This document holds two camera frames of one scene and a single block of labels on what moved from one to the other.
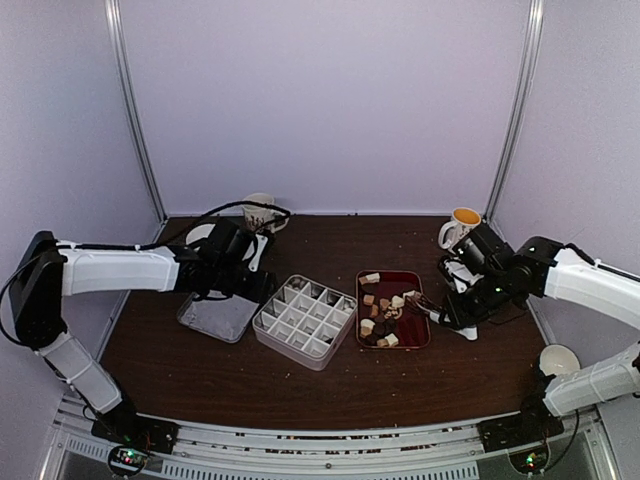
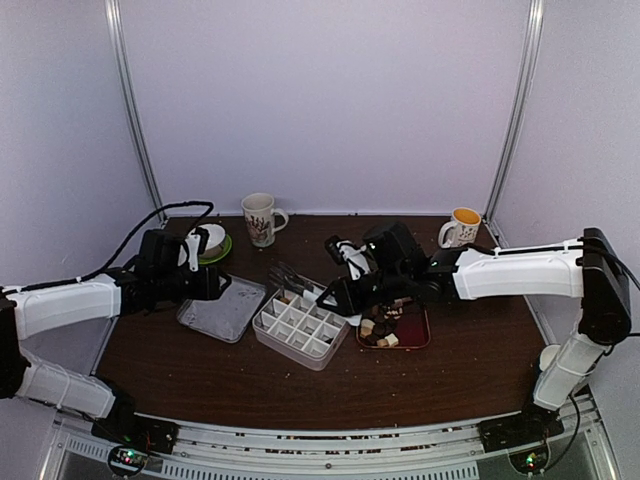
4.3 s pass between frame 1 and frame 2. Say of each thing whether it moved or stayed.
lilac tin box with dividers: stayed
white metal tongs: moved
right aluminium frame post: stayed
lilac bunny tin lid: stayed
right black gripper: moved
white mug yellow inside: stayed
